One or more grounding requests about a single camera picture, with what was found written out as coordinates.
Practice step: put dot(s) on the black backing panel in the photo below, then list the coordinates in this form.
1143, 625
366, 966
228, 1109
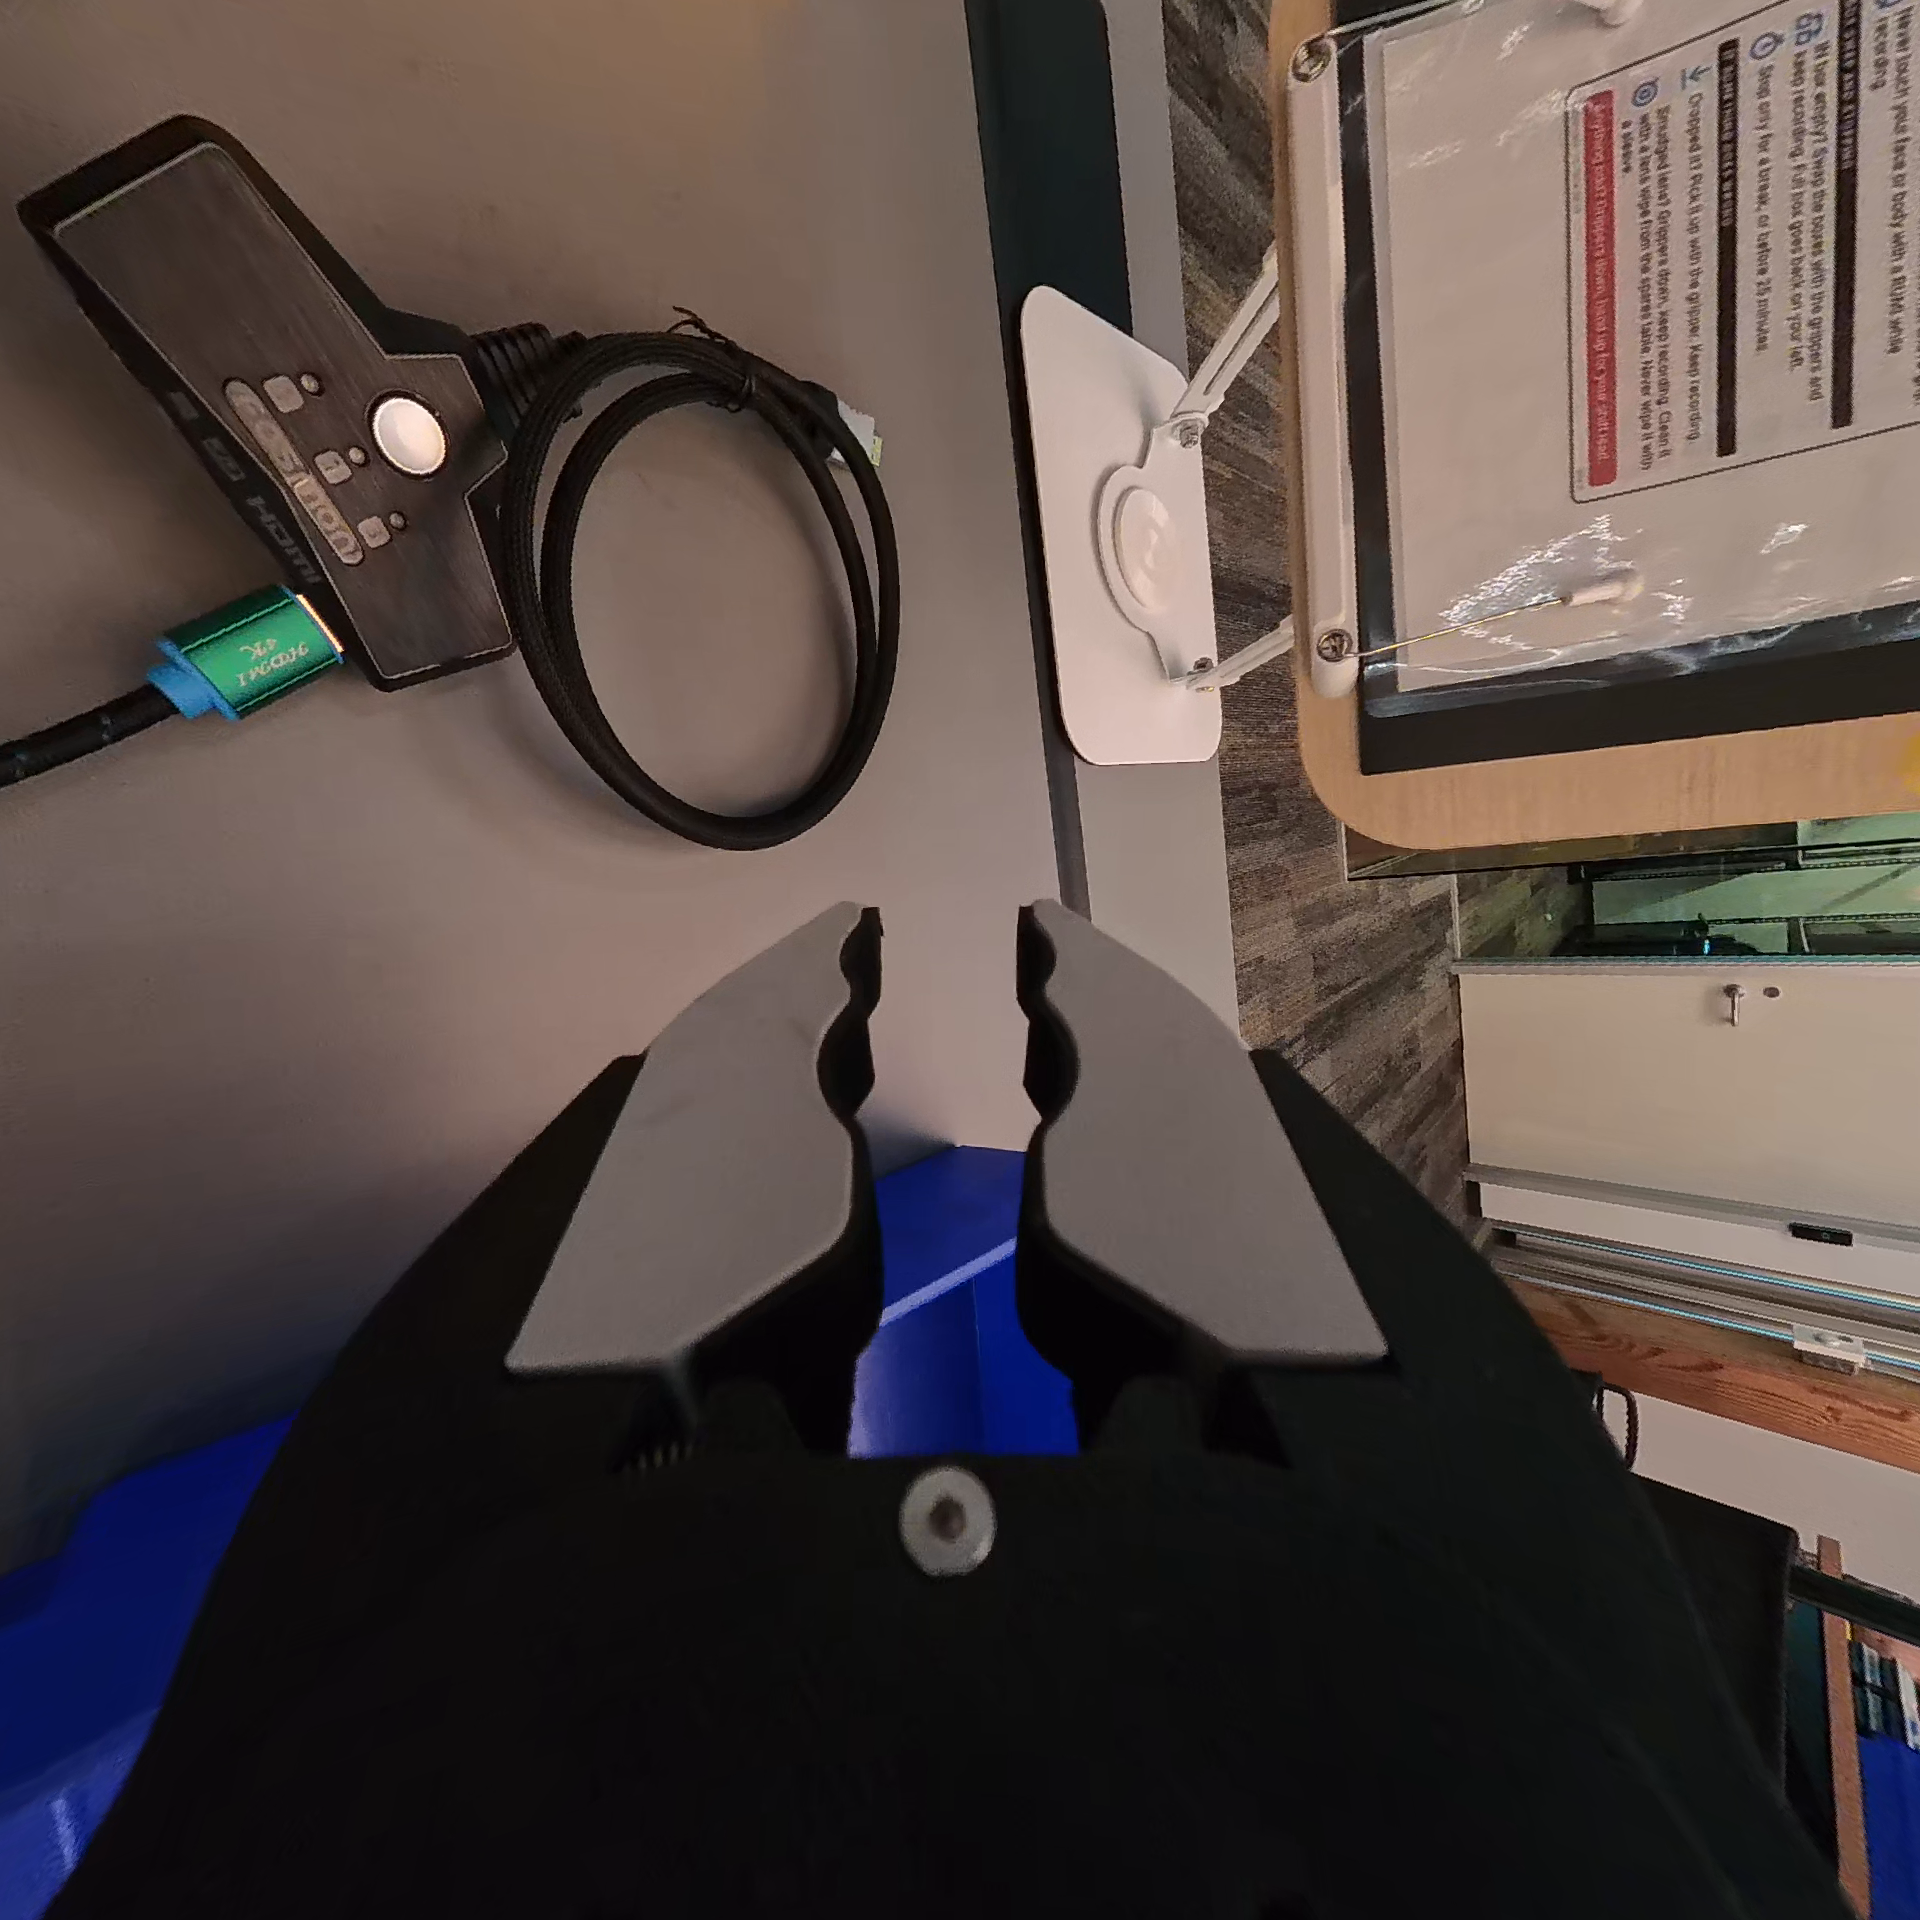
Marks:
1502, 736

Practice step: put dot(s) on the white stand base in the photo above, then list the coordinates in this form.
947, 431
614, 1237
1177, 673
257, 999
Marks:
1111, 631

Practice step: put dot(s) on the wooden shelf board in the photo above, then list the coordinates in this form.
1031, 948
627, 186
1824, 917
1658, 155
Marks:
1726, 1372

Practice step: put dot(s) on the blue plastic bin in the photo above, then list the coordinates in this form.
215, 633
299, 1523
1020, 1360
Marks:
936, 1244

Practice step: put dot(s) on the laminated instruction sheet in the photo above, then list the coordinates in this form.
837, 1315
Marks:
1650, 570

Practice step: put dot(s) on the glass partition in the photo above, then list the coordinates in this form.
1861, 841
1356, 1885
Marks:
1726, 891

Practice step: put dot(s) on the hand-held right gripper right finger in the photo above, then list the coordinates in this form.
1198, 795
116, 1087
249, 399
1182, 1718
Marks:
1186, 1186

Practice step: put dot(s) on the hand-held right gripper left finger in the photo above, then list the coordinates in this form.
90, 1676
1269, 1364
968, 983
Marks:
721, 1186

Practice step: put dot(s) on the laminated instruction sheet board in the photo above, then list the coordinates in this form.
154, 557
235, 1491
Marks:
1502, 810

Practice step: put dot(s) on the white cabinet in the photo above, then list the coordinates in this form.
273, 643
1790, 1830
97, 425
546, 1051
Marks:
1650, 1079

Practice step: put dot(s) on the black hdmi switch box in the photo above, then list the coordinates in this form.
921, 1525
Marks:
194, 285

